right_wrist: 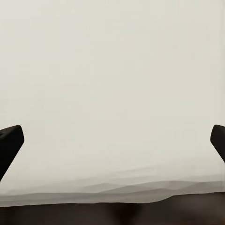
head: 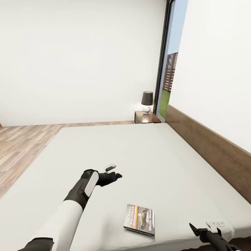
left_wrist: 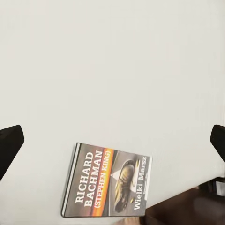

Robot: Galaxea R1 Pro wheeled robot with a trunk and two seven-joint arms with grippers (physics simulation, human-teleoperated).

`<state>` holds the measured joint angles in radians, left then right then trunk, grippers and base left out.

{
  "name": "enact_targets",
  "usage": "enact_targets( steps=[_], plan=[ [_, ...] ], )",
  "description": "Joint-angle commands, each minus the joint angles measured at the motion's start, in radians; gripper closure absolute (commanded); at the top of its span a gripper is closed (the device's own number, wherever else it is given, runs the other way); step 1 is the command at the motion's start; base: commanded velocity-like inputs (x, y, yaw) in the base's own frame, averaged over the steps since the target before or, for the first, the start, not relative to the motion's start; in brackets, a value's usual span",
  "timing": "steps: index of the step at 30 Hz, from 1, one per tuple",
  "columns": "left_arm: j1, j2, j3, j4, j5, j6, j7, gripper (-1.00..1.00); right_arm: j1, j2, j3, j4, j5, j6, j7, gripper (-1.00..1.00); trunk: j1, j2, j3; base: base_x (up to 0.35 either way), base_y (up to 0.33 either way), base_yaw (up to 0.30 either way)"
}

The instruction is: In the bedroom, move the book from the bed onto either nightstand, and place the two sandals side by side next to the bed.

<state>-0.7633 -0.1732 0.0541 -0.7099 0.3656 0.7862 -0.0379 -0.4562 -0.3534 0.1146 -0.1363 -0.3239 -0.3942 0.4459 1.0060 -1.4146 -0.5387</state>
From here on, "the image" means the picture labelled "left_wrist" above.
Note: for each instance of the bed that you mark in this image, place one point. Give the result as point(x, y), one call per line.
point(140, 76)

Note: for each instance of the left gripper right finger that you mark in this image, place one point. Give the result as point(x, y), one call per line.
point(217, 139)

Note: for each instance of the hardback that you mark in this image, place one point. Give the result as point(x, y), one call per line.
point(106, 183)

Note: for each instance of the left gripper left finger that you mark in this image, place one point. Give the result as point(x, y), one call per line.
point(11, 140)

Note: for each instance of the nightstand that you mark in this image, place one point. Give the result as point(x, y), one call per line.
point(192, 207)

